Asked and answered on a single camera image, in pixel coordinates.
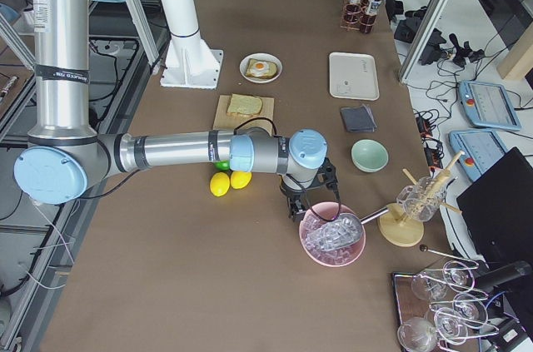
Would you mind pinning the black laptop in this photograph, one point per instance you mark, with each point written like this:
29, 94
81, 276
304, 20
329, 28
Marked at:
497, 209

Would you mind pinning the green lime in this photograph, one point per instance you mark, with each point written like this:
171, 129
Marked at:
222, 165

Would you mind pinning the white round plate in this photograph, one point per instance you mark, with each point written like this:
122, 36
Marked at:
261, 56

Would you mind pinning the cream rabbit tray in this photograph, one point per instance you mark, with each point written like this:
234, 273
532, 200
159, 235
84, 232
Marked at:
353, 76

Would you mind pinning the wine glass rack tray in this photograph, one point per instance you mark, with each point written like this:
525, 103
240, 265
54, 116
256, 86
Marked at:
450, 307

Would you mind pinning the copper wire bottle rack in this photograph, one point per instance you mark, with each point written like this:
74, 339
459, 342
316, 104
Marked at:
352, 22

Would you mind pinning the upper whole lemon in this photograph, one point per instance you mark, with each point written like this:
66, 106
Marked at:
240, 179

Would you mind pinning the fried egg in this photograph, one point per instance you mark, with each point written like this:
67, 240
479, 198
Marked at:
259, 68

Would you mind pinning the lower whole lemon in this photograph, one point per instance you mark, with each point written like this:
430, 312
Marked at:
220, 184

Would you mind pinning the bamboo cutting board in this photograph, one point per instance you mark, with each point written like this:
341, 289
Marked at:
224, 121

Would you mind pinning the steel ice scoop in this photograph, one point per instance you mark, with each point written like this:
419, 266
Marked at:
345, 230

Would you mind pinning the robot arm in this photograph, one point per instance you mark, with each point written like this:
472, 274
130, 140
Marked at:
66, 156

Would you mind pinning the whole lemon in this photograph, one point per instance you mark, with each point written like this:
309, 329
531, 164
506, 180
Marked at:
240, 179
220, 184

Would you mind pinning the pink ice bowl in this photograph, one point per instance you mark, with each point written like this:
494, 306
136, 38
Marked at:
335, 258

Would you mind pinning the upper teach pendant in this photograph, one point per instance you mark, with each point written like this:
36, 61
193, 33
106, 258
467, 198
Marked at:
488, 105

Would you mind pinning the teach pendant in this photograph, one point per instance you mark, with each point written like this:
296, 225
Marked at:
482, 147
488, 105

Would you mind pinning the bread slice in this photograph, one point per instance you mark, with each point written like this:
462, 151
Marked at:
244, 105
272, 73

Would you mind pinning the glass mug on stand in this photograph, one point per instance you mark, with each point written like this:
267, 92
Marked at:
421, 201

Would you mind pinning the wooden cup stand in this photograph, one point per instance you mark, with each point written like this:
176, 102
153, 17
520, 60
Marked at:
397, 227

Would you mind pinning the front tea bottle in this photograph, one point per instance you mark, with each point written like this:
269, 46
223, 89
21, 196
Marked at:
369, 16

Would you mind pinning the lower teach pendant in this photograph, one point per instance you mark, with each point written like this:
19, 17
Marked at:
482, 147

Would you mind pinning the green ceramic bowl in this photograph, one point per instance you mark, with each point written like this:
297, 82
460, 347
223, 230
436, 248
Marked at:
369, 156

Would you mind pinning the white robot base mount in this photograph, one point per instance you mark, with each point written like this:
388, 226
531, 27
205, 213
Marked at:
190, 62

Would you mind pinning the grey folded cloth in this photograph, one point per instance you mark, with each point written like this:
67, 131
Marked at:
358, 119

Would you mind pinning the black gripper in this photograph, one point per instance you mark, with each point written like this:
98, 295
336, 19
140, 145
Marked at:
292, 195

